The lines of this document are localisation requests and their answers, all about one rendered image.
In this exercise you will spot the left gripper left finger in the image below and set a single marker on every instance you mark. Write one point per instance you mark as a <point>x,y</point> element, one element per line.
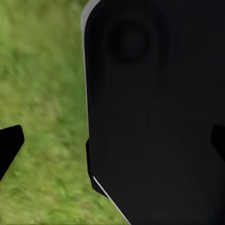
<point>11,140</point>

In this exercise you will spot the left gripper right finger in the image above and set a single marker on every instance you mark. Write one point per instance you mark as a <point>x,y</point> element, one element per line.
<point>218,140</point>

